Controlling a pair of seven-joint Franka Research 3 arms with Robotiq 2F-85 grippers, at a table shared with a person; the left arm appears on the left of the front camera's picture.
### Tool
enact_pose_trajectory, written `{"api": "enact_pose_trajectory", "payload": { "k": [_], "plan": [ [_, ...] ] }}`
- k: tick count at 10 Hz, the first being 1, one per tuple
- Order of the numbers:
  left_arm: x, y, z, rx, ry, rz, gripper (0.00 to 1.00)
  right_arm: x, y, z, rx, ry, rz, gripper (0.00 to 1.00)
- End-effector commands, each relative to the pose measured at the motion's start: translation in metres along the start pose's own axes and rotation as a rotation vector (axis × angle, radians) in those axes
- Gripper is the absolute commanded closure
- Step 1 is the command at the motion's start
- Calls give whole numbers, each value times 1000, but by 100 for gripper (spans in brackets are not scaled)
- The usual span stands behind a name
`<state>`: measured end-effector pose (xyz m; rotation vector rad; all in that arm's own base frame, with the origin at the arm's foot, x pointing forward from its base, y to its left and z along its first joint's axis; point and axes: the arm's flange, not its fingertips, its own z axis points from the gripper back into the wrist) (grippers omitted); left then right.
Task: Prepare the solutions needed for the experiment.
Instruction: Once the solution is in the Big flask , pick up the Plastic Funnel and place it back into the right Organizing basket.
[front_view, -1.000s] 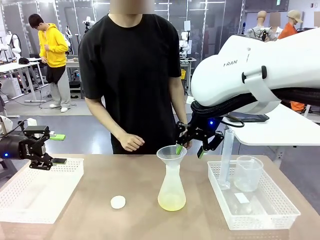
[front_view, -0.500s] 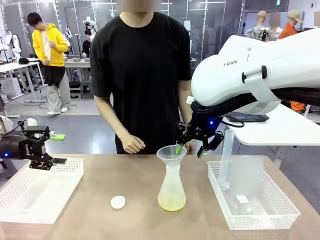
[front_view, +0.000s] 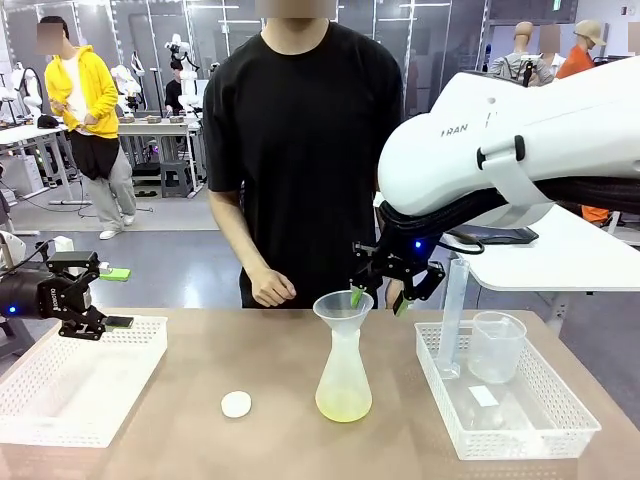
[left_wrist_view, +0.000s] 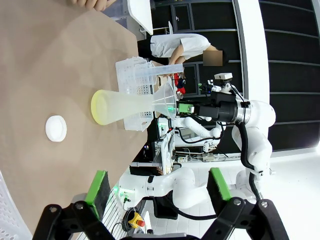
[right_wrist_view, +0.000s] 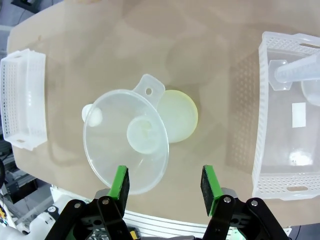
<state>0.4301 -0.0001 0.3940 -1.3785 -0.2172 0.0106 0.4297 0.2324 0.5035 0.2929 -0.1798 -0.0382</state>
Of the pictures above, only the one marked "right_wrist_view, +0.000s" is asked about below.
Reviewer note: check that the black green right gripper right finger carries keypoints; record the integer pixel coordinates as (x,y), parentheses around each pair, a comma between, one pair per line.
(210,187)

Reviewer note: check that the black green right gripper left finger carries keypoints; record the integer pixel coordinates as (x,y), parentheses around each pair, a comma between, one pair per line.
(120,185)

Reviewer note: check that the white round flask cap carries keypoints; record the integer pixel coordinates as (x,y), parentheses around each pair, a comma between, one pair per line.
(95,117)

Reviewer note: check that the translucent conical flask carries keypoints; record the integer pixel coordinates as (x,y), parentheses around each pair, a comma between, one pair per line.
(180,117)

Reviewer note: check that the white perforated basket with label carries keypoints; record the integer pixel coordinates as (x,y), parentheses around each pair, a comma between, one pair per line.
(262,125)

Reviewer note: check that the clear plastic beaker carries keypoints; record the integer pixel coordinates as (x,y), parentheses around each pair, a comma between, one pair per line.
(313,92)

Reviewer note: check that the clear plastic graduated cylinder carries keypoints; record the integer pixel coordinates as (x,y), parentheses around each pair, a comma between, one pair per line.
(300,70)

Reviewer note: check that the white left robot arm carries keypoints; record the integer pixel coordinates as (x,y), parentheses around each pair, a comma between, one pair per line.
(37,222)

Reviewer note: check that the clear plastic funnel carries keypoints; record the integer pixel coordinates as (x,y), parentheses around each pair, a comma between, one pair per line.
(107,150)

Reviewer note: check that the white perforated plastic basket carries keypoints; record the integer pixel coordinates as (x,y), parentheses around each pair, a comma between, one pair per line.
(15,100)

